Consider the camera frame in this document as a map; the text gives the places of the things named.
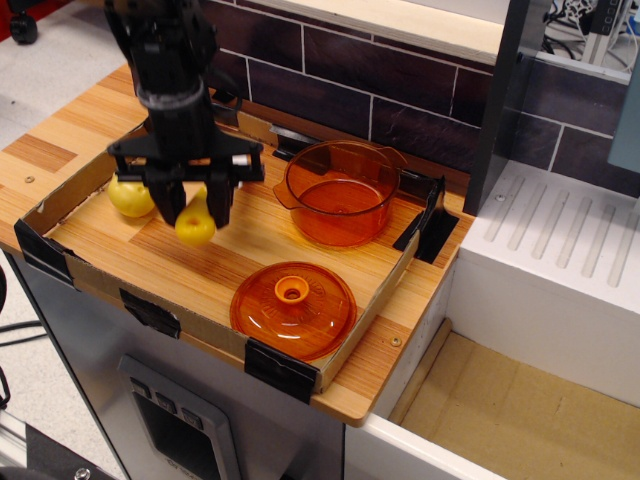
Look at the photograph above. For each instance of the taped cardboard fence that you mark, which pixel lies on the taped cardboard fence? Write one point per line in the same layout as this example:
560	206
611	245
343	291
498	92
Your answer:
53	178

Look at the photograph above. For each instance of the black caster wheel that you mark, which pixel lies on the black caster wheel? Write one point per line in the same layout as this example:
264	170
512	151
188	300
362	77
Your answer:
23	29

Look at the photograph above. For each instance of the grey toy oven front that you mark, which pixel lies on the grey toy oven front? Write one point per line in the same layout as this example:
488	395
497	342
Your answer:
193	436

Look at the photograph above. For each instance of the orange transparent pot lid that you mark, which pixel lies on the orange transparent pot lid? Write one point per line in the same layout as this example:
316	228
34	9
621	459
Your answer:
303	310

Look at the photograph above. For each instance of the yellow toy potato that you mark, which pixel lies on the yellow toy potato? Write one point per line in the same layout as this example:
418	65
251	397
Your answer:
131	199

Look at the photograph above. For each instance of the orange transparent plastic pot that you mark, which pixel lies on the orange transparent plastic pot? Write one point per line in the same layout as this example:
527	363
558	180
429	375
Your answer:
339	193

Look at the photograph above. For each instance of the white toy sink unit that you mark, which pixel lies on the white toy sink unit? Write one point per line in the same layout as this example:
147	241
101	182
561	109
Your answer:
527	364

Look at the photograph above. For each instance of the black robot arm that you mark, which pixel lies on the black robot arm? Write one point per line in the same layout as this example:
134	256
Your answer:
169	47

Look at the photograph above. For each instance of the dark grey vertical post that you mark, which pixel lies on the dark grey vertical post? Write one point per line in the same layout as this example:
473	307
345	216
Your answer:
521	41

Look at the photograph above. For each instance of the yellow handled white toy knife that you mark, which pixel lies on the yellow handled white toy knife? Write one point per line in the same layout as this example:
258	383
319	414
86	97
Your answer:
195	226

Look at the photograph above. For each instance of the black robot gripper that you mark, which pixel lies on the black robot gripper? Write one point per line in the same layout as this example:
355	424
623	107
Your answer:
181	142

